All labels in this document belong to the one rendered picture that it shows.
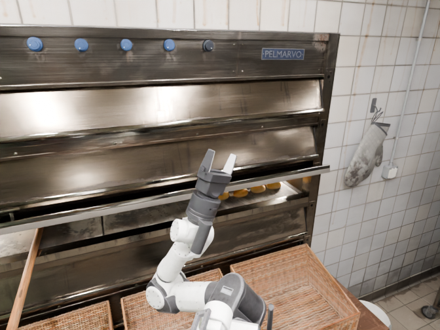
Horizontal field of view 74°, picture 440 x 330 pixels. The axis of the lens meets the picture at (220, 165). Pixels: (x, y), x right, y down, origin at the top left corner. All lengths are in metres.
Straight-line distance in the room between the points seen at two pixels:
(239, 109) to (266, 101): 0.15
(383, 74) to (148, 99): 1.36
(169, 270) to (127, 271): 0.66
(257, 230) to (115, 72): 1.15
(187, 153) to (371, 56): 1.16
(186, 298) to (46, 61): 0.97
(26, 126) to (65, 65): 0.27
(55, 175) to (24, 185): 0.12
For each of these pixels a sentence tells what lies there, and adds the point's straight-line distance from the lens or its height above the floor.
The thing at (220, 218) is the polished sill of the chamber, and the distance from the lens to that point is 1.61.
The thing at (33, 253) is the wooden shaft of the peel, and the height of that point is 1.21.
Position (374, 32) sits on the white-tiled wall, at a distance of 1.91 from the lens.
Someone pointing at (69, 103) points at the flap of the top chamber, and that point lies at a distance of 1.30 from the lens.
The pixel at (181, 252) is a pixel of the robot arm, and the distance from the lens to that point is 0.95.
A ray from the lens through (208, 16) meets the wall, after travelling 1.36.
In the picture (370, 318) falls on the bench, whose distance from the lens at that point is 2.09.
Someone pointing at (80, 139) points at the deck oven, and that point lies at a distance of 1.31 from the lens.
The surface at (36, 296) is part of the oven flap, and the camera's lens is 1.67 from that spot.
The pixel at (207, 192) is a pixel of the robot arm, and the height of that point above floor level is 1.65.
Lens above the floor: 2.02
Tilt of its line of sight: 22 degrees down
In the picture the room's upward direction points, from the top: straight up
